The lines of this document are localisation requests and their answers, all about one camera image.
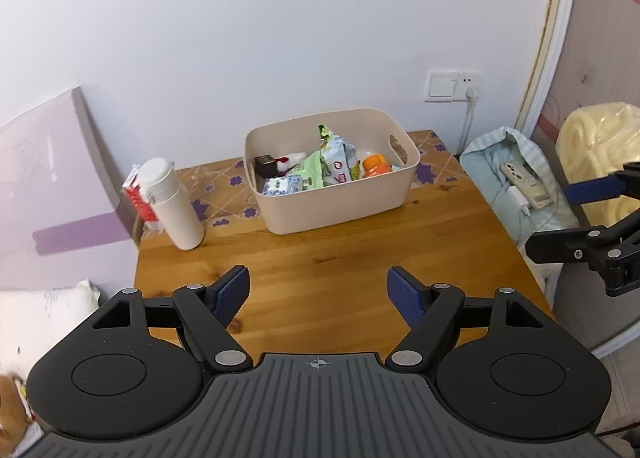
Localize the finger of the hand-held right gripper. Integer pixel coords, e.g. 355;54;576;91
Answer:
526;210;640;266
566;163;640;207

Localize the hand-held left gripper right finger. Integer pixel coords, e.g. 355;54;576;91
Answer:
385;265;547;373

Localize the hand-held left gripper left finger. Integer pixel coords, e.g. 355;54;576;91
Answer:
92;265;254;373

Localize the clear blue white packet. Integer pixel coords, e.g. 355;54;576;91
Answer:
261;176;302;199

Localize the beige plastic storage basket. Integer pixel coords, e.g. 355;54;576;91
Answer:
244;108;421;235

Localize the orange plastic box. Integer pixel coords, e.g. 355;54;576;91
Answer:
361;154;392;179

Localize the small black box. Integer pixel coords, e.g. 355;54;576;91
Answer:
254;154;278;181

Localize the green triangular snack packet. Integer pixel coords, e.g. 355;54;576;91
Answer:
280;150;323;191

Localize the white green snack bag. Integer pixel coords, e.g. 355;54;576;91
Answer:
316;124;362;187

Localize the pale yellow foam roll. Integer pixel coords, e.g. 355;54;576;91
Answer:
556;102;640;239

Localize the white charger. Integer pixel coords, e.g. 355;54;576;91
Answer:
506;186;533;219

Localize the beige remote control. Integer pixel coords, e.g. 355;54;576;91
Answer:
500;162;551;209

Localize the wooden desk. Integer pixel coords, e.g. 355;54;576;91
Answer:
134;130;556;379

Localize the light blue quilted blanket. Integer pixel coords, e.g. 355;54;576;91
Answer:
459;127;583;309

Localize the white thermos bottle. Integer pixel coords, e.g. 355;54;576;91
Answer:
137;158;206;251

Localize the purple flower table mat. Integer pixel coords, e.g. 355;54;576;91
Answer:
137;130;463;239

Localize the red white packet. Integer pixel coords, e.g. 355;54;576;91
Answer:
121;165;162;233

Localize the lavender board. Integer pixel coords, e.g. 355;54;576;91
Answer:
0;86;141;291

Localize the white plug with cable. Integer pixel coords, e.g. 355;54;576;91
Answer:
457;86;481;156

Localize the cream door frame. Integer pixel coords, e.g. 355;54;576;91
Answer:
515;0;578;139

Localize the white wall switch socket plate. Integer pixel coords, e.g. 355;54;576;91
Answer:
426;68;482;102

